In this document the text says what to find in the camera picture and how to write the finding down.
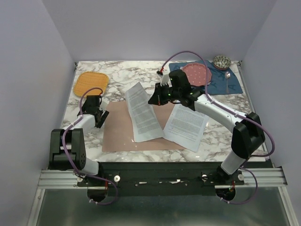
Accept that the purple cable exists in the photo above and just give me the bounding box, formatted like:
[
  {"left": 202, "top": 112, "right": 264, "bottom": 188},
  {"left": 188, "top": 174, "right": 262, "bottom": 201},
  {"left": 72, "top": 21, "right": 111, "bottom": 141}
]
[
  {"left": 157, "top": 50, "right": 276, "bottom": 157},
  {"left": 61, "top": 87, "right": 119, "bottom": 205}
]

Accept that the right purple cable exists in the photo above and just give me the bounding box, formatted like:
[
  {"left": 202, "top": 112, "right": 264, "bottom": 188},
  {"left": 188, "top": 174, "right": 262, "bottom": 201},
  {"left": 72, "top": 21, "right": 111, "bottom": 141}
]
[{"left": 157, "top": 50, "right": 276, "bottom": 157}]

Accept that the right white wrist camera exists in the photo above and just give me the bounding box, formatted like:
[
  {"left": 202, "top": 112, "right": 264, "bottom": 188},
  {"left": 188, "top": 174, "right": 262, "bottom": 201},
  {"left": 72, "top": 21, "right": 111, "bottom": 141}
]
[{"left": 160, "top": 73, "right": 169, "bottom": 86}]

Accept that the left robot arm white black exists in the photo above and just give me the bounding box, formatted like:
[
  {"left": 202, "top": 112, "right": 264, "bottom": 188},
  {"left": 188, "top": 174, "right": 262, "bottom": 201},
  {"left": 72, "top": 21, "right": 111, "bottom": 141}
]
[{"left": 48, "top": 95, "right": 110, "bottom": 186}]

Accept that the printed paper sheet top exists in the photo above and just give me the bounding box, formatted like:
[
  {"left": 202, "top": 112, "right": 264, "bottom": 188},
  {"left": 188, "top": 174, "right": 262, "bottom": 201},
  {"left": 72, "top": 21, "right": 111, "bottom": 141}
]
[{"left": 125, "top": 82, "right": 164, "bottom": 143}]

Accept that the orange woven mat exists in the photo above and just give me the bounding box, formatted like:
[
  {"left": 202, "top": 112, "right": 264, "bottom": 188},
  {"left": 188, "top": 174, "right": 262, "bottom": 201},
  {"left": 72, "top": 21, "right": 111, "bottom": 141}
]
[{"left": 73, "top": 72, "right": 109, "bottom": 97}]

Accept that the black mounting base plate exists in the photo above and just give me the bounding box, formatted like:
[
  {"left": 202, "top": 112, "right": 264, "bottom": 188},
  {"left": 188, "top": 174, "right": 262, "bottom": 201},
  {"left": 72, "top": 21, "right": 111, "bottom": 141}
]
[{"left": 77, "top": 162, "right": 244, "bottom": 197}]

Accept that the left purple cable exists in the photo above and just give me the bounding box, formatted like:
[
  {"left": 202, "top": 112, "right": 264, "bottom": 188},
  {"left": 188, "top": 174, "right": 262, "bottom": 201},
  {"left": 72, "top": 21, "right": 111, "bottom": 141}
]
[{"left": 61, "top": 87, "right": 119, "bottom": 205}]

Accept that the blue cloth placemat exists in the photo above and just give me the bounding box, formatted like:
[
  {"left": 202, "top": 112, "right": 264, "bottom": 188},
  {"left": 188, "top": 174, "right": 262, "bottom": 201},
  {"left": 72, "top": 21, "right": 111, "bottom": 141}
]
[{"left": 168, "top": 59, "right": 244, "bottom": 96}]

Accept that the printed paper stack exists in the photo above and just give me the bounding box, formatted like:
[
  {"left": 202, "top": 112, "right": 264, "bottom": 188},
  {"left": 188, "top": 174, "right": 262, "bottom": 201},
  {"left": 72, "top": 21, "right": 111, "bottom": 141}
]
[{"left": 163, "top": 105, "right": 209, "bottom": 152}]

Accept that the floral patterned bowl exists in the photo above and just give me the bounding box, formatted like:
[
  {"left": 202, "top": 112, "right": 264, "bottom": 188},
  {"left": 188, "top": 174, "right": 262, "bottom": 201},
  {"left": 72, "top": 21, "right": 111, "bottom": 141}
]
[{"left": 213, "top": 55, "right": 232, "bottom": 71}]

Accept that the aluminium rail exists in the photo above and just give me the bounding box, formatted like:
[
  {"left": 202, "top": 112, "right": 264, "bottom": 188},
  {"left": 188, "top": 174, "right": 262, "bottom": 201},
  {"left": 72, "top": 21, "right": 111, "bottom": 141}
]
[{"left": 38, "top": 168, "right": 287, "bottom": 189}]

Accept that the pink dotted plate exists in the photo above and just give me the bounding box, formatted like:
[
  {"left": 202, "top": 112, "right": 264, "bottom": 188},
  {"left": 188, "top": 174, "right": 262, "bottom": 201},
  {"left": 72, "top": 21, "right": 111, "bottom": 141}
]
[{"left": 182, "top": 63, "right": 212, "bottom": 86}]

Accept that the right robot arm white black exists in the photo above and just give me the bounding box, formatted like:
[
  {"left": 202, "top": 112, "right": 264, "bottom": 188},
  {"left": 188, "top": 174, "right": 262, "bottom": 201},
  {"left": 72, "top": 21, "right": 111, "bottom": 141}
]
[{"left": 148, "top": 70, "right": 265, "bottom": 185}]

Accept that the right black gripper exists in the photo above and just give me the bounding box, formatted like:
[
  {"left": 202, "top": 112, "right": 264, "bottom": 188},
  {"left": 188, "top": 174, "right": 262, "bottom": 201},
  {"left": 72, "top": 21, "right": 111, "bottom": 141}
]
[{"left": 148, "top": 82, "right": 181, "bottom": 106}]

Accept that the pink folder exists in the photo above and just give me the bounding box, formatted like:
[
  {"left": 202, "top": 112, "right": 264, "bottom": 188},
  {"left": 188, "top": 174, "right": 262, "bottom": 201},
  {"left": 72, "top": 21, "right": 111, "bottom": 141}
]
[{"left": 102, "top": 101, "right": 184, "bottom": 153}]

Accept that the silver spoon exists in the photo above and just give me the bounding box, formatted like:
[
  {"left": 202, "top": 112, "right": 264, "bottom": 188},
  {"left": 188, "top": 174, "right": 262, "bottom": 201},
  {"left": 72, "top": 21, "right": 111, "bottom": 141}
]
[{"left": 224, "top": 71, "right": 231, "bottom": 94}]

